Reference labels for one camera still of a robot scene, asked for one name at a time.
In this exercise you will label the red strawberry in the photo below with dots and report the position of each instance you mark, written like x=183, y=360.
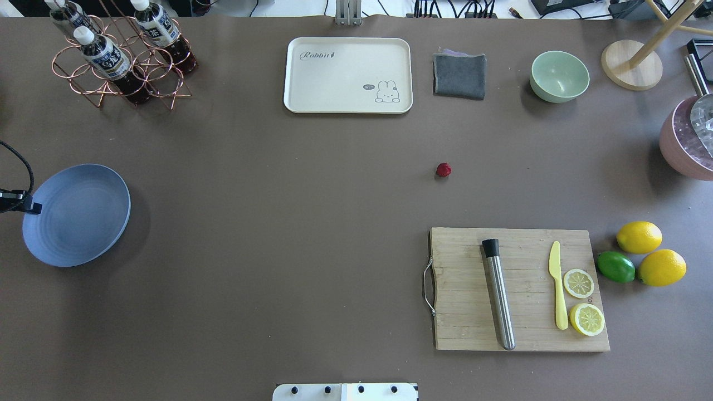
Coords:
x=443, y=170

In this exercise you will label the blue plate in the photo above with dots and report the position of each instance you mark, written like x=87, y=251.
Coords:
x=85, y=210

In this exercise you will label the cream rabbit tray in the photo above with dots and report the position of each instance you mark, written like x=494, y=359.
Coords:
x=348, y=75

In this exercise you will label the wooden cutting board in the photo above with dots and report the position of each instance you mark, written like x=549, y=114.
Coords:
x=465, y=319

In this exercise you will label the grey folded cloth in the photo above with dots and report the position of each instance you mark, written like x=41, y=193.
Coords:
x=460, y=75

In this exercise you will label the steel muddler black tip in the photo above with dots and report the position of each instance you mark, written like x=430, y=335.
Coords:
x=504, y=326

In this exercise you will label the green bowl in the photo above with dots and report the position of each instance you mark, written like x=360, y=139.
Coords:
x=558, y=76

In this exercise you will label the yellow plastic knife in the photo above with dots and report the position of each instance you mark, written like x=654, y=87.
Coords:
x=554, y=266

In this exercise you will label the lemon half slice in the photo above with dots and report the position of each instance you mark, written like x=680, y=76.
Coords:
x=578, y=284
x=587, y=319

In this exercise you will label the green lime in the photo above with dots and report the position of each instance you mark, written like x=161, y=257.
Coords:
x=616, y=266

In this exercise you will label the whole yellow lemon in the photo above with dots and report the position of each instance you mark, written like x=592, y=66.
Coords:
x=639, y=237
x=662, y=267

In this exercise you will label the wooden stand round base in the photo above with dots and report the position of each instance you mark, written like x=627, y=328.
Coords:
x=634, y=65

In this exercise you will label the tea bottle white cap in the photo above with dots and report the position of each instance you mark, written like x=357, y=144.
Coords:
x=113, y=64

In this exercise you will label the pink bowl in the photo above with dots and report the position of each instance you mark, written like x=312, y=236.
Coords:
x=681, y=146

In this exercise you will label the metal ice scoop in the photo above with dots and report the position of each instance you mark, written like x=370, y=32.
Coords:
x=701, y=114

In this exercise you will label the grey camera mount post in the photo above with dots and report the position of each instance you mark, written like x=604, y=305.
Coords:
x=348, y=12

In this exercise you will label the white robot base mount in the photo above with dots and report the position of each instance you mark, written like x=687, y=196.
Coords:
x=347, y=391

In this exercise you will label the copper wire bottle rack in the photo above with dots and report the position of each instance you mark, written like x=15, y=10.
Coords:
x=165, y=82

